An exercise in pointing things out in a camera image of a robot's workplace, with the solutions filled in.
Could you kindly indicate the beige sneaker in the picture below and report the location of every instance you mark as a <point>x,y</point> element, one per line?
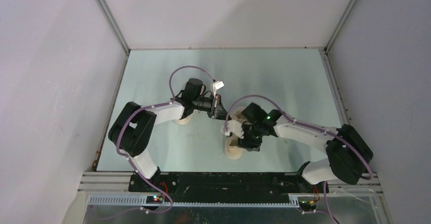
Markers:
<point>185,120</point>
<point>231,148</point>

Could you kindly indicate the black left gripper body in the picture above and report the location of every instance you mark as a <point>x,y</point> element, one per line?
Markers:
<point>210,105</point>

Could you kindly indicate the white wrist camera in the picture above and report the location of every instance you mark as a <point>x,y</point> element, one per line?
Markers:
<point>216,86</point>
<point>233,127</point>

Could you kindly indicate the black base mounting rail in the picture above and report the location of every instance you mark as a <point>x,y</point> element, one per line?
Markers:
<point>227,188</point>

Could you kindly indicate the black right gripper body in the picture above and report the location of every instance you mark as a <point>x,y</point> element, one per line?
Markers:
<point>252,134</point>

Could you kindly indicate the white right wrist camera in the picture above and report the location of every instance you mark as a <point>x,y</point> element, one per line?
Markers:
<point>233,127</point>

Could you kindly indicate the aluminium frame rail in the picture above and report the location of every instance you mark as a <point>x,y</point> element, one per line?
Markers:
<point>111,188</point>

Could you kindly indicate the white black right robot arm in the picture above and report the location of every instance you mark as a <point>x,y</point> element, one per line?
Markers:
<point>347,154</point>

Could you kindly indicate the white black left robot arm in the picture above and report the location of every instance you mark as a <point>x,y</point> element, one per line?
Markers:
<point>133,127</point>

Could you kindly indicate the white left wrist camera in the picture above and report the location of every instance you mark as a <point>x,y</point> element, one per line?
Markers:
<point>216,86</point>

